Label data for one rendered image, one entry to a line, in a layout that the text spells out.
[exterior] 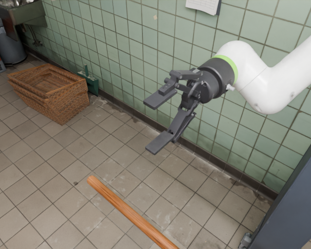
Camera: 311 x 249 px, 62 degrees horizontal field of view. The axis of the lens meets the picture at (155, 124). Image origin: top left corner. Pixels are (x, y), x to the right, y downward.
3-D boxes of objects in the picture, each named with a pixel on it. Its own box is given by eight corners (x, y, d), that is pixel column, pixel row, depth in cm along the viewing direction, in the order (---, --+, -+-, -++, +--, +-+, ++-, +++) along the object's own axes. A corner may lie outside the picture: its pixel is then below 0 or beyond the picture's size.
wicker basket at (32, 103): (56, 131, 259) (48, 110, 240) (21, 109, 282) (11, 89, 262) (91, 104, 288) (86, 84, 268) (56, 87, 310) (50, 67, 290)
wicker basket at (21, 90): (53, 123, 250) (44, 101, 230) (16, 102, 272) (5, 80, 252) (88, 96, 278) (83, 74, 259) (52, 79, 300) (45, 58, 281)
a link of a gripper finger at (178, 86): (198, 99, 61) (201, 93, 61) (178, 90, 51) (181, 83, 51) (184, 92, 63) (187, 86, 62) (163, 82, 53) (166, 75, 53)
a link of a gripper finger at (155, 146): (164, 130, 63) (164, 132, 64) (144, 146, 59) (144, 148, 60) (174, 136, 62) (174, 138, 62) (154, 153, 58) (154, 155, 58)
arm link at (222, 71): (199, 80, 74) (203, 51, 68) (236, 97, 69) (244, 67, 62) (186, 90, 71) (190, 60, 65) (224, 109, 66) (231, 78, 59)
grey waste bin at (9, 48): (33, 58, 356) (18, 17, 317) (7, 69, 336) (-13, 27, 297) (19, 49, 373) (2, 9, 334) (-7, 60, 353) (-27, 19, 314)
